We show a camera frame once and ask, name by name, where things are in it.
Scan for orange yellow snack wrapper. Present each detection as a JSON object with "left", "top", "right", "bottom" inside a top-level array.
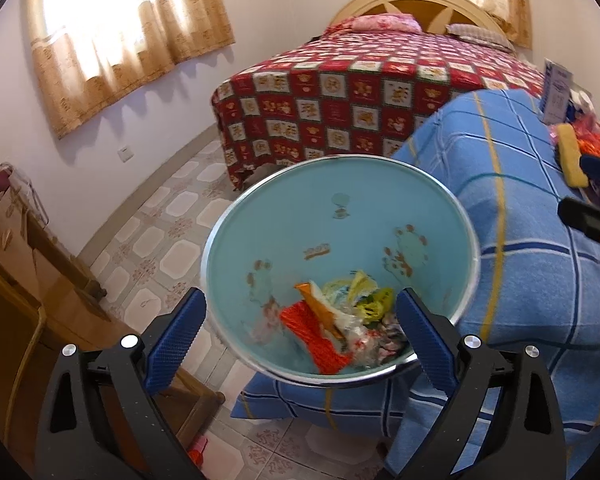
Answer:
[{"left": 294, "top": 282, "right": 342, "bottom": 336}]

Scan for light blue trash bin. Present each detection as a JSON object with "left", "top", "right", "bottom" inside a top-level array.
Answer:
[{"left": 200, "top": 155, "right": 482, "bottom": 390}]

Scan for yellow pleated paper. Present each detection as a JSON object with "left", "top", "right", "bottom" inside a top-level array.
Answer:
[{"left": 355, "top": 297, "right": 387, "bottom": 322}]

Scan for grey pink wrapper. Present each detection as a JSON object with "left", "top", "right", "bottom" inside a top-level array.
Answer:
[{"left": 375, "top": 317, "right": 410, "bottom": 361}]

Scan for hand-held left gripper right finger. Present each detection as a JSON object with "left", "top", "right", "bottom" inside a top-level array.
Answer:
[{"left": 385, "top": 287, "right": 566, "bottom": 480}]

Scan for yellow sponge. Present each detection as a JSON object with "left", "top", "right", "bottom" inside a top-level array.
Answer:
[{"left": 555, "top": 125, "right": 588, "bottom": 186}]

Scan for clear plastic bag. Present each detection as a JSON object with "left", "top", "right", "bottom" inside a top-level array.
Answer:
[{"left": 337, "top": 317, "right": 381, "bottom": 368}]

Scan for wrappers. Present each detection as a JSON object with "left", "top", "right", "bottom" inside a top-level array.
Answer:
[{"left": 280, "top": 302, "right": 353, "bottom": 375}]

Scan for pink pillow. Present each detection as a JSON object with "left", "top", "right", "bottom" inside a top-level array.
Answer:
[{"left": 330, "top": 14, "right": 423, "bottom": 35}]

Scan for small red item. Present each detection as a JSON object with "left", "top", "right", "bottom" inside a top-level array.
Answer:
[{"left": 187, "top": 435, "right": 208, "bottom": 468}]

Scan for pale green wrapper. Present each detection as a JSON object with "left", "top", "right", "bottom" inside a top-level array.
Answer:
[{"left": 325, "top": 270, "right": 381, "bottom": 306}]

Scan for red patterned bedspread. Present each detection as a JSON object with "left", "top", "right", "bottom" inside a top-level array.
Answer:
[{"left": 211, "top": 30, "right": 556, "bottom": 193}]

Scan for white blue milk carton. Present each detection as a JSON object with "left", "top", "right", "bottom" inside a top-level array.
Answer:
[{"left": 541, "top": 59, "right": 573, "bottom": 125}]

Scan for striped pillow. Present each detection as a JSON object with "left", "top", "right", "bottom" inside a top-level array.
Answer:
[{"left": 445, "top": 23, "right": 515, "bottom": 53}]

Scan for blue plaid blanket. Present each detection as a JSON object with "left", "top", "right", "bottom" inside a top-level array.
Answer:
[{"left": 230, "top": 89, "right": 600, "bottom": 480}]

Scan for beige patterned window curtain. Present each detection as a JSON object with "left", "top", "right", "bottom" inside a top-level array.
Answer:
[
  {"left": 27, "top": 0, "right": 236, "bottom": 140},
  {"left": 380, "top": 0, "right": 533, "bottom": 51}
]

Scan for wooden cabinet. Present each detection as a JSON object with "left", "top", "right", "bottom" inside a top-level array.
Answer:
[{"left": 0, "top": 160, "right": 112, "bottom": 411}]

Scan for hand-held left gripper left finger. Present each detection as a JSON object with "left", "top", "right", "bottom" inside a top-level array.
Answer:
[{"left": 34, "top": 287, "right": 208, "bottom": 480}]

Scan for cream wooden headboard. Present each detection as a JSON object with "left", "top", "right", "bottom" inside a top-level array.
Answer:
[{"left": 327, "top": 0, "right": 516, "bottom": 56}]

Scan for white cable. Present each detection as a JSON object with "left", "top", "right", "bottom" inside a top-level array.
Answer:
[{"left": 10, "top": 170, "right": 51, "bottom": 231}]

